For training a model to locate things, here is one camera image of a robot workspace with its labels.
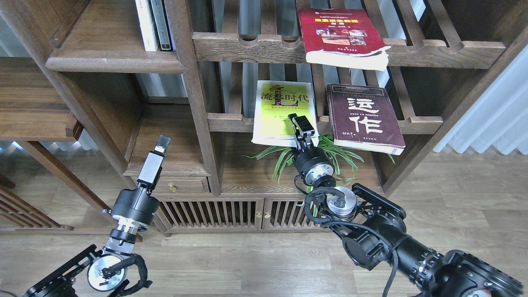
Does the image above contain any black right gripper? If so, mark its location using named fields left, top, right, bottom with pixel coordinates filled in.
left=288, top=113, right=335, bottom=186

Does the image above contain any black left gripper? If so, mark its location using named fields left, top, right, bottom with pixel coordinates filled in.
left=110, top=135, right=170, bottom=244

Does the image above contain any yellow green book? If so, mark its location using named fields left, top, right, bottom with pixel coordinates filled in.
left=252, top=80, right=316, bottom=147

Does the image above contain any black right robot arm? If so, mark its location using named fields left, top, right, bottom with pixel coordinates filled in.
left=289, top=113, right=523, bottom=297

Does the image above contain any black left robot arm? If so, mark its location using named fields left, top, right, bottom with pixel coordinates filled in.
left=24, top=135, right=170, bottom=297

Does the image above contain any dark wooden bookshelf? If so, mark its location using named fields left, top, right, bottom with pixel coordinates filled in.
left=0, top=0, right=528, bottom=236

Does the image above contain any green spider plant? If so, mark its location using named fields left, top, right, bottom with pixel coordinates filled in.
left=243, top=134, right=396, bottom=217

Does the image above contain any dark maroon book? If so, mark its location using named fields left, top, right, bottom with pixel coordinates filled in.
left=326, top=83, right=405, bottom=156

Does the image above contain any red book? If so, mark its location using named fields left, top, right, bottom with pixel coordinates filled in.
left=298, top=8, right=390, bottom=71

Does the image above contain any white upright book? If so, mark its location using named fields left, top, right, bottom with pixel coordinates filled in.
left=135, top=0, right=159, bottom=52

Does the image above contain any dark green upright book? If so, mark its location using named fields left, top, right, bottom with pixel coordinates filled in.
left=150, top=0, right=173, bottom=52

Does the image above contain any white curtain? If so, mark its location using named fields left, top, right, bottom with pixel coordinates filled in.
left=434, top=47, right=528, bottom=155

